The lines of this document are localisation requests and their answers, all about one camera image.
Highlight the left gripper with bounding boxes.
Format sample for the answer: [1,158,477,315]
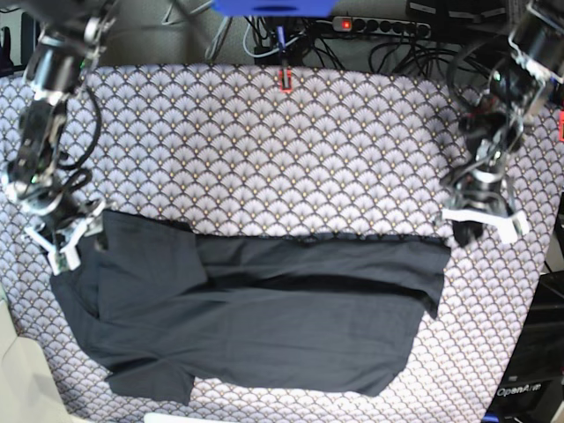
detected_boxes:
[440,175,530,247]

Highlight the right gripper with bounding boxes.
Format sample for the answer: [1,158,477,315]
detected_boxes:
[24,200,106,274]

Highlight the dark navy T-shirt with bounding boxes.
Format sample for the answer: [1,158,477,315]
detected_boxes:
[50,211,451,403]

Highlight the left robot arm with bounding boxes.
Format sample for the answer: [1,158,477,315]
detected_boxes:
[439,1,563,247]

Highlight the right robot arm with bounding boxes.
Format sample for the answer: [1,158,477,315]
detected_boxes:
[1,1,117,275]

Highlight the red clamp right edge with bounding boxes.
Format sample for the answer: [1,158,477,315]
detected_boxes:
[559,110,564,142]

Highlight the fan patterned table cloth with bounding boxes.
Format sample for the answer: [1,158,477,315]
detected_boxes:
[1,65,563,422]

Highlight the black OpenArm box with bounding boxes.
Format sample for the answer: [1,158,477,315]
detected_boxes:
[482,271,563,422]

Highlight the red black table clamp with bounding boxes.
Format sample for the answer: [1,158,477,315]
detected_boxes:
[278,58,293,93]

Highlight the white power strip red switch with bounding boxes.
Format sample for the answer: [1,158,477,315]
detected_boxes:
[330,16,432,39]

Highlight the black cable bundle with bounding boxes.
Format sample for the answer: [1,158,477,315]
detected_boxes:
[162,0,464,76]

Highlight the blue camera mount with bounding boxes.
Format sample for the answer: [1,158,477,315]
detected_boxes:
[213,0,337,17]

